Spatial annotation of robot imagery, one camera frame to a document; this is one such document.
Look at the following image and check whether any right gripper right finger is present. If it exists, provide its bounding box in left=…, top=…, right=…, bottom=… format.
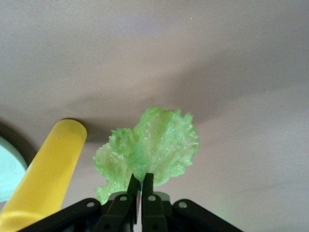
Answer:
left=141, top=173, right=242, bottom=232

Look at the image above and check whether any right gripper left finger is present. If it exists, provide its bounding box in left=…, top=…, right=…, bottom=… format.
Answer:
left=14, top=173, right=141, bottom=232

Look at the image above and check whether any mint green plate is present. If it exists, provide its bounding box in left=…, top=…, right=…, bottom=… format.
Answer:
left=0, top=135, right=28, bottom=203

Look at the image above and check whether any yellow mustard squeeze bottle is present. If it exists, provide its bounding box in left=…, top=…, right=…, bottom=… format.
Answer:
left=0, top=118, right=87, bottom=229

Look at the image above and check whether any green lettuce leaf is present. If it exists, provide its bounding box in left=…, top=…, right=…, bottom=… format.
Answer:
left=93, top=106, right=200, bottom=203

